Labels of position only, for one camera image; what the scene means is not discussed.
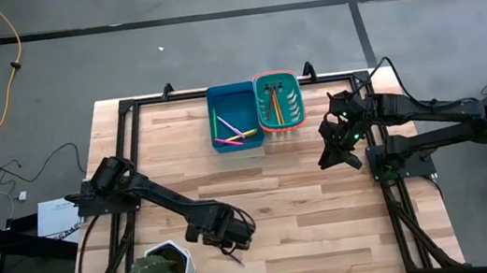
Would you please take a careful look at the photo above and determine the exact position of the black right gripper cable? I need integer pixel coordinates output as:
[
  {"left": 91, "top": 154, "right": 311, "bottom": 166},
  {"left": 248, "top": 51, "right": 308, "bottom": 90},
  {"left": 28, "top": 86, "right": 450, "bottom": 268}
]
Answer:
[{"left": 363, "top": 44, "right": 480, "bottom": 117}]

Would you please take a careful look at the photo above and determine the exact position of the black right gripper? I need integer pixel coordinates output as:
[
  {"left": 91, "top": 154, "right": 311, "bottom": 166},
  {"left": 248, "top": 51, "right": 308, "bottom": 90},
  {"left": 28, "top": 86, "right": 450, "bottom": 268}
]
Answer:
[{"left": 308, "top": 86, "right": 379, "bottom": 177}]

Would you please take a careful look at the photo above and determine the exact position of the yellow pen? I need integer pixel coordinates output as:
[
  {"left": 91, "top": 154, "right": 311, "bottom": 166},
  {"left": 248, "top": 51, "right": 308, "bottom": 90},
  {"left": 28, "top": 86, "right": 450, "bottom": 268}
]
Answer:
[{"left": 223, "top": 127, "right": 260, "bottom": 143}]

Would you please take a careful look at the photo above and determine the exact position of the white hexagonal planter pot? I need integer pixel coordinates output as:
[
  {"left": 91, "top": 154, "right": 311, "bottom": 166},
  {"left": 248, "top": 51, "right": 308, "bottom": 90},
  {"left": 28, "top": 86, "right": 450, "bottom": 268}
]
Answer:
[{"left": 141, "top": 236, "right": 197, "bottom": 273}]

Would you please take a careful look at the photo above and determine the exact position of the pink pen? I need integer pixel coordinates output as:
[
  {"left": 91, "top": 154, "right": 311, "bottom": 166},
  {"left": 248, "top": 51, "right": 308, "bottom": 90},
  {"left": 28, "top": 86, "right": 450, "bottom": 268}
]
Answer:
[{"left": 214, "top": 134, "right": 246, "bottom": 150}]

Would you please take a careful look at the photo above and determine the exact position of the dark blue pencil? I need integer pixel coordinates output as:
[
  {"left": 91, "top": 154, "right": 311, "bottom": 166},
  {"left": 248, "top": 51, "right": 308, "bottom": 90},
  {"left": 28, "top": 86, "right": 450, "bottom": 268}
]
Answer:
[{"left": 228, "top": 249, "right": 247, "bottom": 269}]

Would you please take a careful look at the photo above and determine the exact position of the orange pencil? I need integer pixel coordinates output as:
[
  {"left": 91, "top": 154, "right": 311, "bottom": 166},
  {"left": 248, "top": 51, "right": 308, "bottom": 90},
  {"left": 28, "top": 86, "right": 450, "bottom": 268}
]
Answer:
[{"left": 269, "top": 87, "right": 282, "bottom": 126}]

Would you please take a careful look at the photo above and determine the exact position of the thin black floor cable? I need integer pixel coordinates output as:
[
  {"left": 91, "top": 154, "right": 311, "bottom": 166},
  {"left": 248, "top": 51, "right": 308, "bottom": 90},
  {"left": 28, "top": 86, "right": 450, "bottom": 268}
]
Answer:
[{"left": 0, "top": 139, "right": 89, "bottom": 187}]

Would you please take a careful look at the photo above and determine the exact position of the green basket with orange rim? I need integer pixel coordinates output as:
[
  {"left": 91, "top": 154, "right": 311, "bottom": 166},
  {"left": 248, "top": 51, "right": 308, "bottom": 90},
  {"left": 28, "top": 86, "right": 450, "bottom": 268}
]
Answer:
[{"left": 251, "top": 66, "right": 309, "bottom": 136}]

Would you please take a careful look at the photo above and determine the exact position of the yellow pencil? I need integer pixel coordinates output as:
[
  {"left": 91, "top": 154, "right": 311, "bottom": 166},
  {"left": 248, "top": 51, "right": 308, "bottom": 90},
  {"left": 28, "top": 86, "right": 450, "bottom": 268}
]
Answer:
[{"left": 274, "top": 93, "right": 286, "bottom": 126}]

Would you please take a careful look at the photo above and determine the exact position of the blue plastic bin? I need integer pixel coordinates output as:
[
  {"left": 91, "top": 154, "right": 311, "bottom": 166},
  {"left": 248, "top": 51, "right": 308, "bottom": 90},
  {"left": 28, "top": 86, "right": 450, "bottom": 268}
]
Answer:
[{"left": 204, "top": 80, "right": 267, "bottom": 154}]

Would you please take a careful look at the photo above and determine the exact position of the lilac pen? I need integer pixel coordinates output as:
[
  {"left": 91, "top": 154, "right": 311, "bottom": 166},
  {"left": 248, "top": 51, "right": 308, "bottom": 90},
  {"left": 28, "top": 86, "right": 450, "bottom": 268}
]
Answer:
[{"left": 215, "top": 112, "right": 248, "bottom": 142}]

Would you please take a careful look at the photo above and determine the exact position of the green pen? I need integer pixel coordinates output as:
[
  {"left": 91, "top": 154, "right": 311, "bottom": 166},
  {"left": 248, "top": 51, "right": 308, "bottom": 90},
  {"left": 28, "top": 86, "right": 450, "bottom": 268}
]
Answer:
[{"left": 209, "top": 106, "right": 222, "bottom": 140}]

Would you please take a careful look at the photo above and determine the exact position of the green cactus plant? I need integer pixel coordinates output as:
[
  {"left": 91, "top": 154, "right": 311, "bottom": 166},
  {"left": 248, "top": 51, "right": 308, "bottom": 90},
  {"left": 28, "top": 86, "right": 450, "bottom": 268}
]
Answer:
[{"left": 122, "top": 251, "right": 180, "bottom": 273}]

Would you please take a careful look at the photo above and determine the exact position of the yellow cable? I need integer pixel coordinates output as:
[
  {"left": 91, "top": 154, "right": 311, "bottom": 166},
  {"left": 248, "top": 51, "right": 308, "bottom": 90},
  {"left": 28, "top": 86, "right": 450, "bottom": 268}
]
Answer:
[{"left": 0, "top": 0, "right": 35, "bottom": 140}]

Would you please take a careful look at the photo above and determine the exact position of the black aluminium table frame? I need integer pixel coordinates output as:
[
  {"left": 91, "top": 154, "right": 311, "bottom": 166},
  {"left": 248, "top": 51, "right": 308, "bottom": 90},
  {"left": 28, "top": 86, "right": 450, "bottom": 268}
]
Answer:
[{"left": 42, "top": 43, "right": 467, "bottom": 273}]

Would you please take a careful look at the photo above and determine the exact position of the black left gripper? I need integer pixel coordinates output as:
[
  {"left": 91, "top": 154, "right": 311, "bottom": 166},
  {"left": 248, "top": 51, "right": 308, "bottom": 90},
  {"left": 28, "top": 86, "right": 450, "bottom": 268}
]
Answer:
[{"left": 180, "top": 200, "right": 259, "bottom": 258}]

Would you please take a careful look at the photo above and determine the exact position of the white paper sheet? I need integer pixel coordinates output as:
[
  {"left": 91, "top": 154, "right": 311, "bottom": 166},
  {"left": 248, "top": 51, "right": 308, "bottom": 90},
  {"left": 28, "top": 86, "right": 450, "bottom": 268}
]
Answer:
[{"left": 34, "top": 194, "right": 87, "bottom": 249}]

